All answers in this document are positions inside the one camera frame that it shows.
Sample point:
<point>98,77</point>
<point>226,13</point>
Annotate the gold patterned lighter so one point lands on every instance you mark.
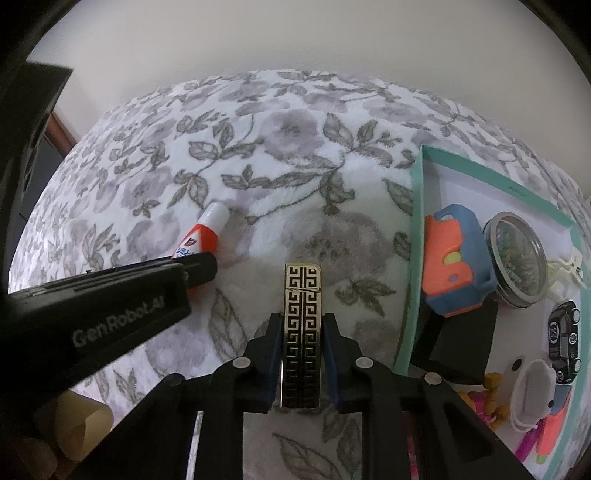
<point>302,314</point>

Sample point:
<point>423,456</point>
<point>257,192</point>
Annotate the dark cabinet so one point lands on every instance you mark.
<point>37,115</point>

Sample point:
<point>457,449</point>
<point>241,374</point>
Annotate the round metal tin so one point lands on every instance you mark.
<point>515,258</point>

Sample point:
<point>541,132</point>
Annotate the black charger block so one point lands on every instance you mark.
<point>461,344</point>

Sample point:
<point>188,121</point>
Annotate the red and white glue bottle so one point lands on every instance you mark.
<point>210,226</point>

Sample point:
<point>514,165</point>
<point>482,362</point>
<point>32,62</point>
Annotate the beige paper roll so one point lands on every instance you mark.
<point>78,429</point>

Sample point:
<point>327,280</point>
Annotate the pink and green toy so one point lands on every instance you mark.
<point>554,424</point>

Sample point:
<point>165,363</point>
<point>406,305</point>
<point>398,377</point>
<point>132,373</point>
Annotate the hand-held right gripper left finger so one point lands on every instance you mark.
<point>267,369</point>

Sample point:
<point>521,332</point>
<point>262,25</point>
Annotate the black toy car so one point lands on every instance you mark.
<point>564,341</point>

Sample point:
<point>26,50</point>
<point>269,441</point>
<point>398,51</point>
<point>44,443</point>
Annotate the magenta plastic bar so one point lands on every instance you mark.
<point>527,445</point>

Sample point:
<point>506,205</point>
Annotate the white wristband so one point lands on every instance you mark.
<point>531,392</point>

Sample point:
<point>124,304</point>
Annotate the cream hair claw clip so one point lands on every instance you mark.
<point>570,272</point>

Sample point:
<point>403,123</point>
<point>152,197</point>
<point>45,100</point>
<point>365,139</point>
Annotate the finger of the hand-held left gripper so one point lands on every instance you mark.
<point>201,270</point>

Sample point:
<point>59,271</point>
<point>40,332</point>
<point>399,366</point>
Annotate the grey floral blanket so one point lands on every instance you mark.
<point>300,194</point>

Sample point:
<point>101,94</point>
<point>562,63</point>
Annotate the pink toy figure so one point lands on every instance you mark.
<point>491,381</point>

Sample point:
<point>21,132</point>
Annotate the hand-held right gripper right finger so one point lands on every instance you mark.
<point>336,369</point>

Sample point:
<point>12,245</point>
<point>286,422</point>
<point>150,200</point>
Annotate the teal-rimmed white tray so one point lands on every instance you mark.
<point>461,194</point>

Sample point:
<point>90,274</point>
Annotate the blue and orange toy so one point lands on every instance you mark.
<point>455,265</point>

